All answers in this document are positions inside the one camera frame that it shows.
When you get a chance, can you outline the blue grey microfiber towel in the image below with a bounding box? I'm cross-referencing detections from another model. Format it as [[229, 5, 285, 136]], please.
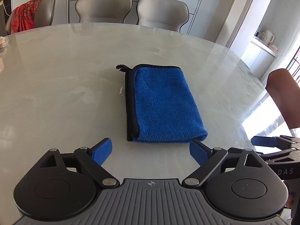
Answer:
[[116, 64, 208, 143]]

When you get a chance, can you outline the person's right hand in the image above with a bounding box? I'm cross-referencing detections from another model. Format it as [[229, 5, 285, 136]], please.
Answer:
[[285, 193, 293, 209]]

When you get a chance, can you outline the brown leather chair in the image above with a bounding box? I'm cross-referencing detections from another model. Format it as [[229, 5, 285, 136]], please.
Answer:
[[265, 69, 300, 130]]

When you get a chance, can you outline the white kettle jug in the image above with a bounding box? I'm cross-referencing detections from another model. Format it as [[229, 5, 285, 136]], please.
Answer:
[[261, 29, 275, 45]]

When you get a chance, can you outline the wrapped snacks bag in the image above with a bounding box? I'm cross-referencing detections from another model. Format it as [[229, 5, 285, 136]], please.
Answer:
[[0, 36, 9, 49]]

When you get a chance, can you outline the beige dining chair right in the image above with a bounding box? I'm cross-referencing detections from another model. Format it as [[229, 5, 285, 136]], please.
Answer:
[[136, 0, 189, 32]]

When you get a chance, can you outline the beige dining chair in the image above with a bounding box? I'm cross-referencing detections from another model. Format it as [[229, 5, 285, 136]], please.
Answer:
[[75, 0, 133, 23], [136, 0, 189, 32]]

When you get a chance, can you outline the beige dining chair left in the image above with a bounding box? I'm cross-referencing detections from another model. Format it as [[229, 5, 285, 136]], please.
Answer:
[[75, 0, 133, 23]]

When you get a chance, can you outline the chair with red cloth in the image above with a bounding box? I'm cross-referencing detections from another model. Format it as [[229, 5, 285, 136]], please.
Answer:
[[6, 0, 56, 35]]

